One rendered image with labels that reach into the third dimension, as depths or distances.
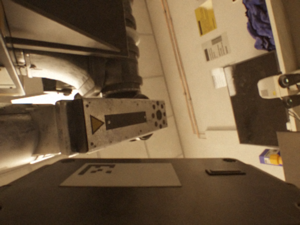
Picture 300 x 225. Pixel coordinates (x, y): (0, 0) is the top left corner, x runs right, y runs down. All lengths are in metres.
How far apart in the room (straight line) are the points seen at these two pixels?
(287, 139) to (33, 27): 1.13
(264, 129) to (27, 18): 1.51
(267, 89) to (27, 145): 0.96
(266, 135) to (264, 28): 0.78
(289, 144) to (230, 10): 1.28
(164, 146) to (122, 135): 2.02
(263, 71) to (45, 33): 1.36
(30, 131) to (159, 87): 2.12
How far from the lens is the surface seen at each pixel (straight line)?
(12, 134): 0.27
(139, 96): 0.41
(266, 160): 1.69
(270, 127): 1.53
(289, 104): 0.71
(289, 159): 1.17
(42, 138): 0.28
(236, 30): 1.83
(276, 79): 0.98
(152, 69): 2.32
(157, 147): 2.23
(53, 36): 0.31
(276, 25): 1.35
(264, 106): 1.49
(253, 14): 1.43
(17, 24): 0.29
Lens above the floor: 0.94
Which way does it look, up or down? 55 degrees up
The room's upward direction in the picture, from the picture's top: 99 degrees counter-clockwise
